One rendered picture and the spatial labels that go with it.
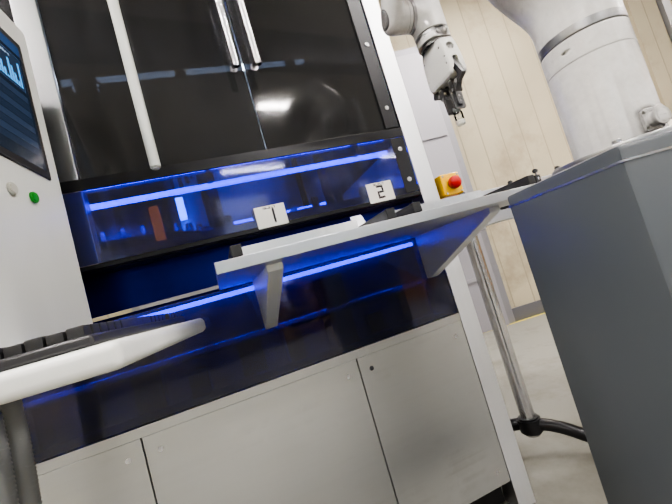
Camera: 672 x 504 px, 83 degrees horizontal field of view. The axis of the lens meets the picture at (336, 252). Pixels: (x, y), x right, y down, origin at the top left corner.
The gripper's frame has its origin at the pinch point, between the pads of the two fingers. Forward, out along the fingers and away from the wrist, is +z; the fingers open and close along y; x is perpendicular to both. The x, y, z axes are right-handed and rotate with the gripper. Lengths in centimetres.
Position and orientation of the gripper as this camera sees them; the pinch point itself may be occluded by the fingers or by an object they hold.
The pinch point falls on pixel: (454, 103)
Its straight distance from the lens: 104.7
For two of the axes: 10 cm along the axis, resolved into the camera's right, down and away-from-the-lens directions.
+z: 2.8, 9.5, -0.9
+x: -9.2, 2.4, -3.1
